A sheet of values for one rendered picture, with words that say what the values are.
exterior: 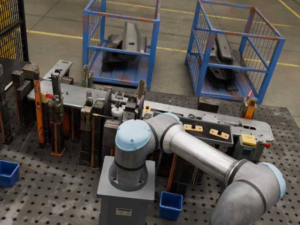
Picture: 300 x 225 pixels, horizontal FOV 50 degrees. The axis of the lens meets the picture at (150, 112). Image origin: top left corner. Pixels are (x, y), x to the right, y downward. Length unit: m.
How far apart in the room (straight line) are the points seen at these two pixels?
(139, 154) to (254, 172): 0.38
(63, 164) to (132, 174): 0.78
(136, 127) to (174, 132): 0.14
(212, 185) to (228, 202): 0.97
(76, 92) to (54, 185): 0.54
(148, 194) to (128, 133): 0.25
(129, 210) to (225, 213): 0.46
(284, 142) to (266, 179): 1.47
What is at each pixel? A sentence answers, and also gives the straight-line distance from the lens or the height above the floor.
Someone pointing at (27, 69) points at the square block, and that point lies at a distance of 2.05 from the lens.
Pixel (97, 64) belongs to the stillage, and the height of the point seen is 0.16.
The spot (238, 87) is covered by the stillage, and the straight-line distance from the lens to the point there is 4.19.
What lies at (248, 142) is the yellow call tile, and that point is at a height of 1.16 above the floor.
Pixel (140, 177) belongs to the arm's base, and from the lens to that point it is 1.20.
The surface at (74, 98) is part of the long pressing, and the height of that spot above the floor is 1.00.
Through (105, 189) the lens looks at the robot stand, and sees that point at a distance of 1.20.
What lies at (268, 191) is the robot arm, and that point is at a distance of 0.96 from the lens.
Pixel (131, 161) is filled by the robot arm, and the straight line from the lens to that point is 1.12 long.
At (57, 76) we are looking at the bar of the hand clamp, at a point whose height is 1.21.
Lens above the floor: 1.99
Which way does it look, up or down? 34 degrees down
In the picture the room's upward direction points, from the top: 9 degrees clockwise
